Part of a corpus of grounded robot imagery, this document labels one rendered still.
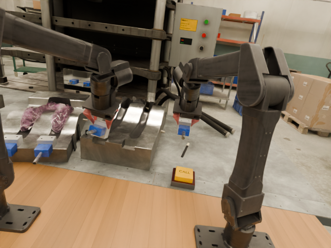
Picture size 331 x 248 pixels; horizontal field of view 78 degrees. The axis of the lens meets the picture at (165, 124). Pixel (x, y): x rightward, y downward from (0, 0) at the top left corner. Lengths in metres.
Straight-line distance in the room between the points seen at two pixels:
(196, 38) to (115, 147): 0.99
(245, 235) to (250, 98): 0.31
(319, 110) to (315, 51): 4.21
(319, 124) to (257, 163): 3.99
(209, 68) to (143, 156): 0.37
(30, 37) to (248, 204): 0.58
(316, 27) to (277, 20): 1.19
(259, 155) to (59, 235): 0.49
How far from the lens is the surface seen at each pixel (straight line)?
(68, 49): 0.55
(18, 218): 0.65
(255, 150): 0.46
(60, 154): 0.81
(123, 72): 0.65
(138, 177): 0.73
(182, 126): 0.79
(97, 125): 0.73
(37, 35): 0.53
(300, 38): 8.08
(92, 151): 0.79
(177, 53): 1.49
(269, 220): 0.73
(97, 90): 0.62
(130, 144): 0.78
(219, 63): 0.55
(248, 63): 0.44
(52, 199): 0.69
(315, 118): 4.36
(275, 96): 0.44
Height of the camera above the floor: 1.25
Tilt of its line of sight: 23 degrees down
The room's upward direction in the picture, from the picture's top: 8 degrees clockwise
